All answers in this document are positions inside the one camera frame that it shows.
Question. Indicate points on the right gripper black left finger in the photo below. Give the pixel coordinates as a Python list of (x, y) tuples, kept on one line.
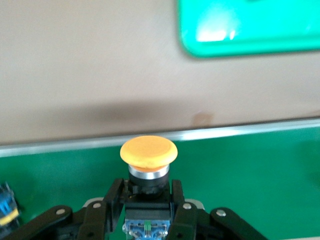
[(85, 222)]

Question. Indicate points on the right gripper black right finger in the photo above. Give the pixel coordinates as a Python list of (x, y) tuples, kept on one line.
[(190, 222)]

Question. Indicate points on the yellow mushroom push button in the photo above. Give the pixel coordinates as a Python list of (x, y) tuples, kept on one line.
[(7, 205), (148, 152)]

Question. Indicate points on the green belt conveyor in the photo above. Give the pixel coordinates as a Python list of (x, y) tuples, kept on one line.
[(237, 175)]

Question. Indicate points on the small tan tape piece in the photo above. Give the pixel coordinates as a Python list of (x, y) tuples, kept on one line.
[(203, 118)]

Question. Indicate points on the green plastic tray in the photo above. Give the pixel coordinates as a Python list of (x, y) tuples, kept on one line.
[(250, 25)]

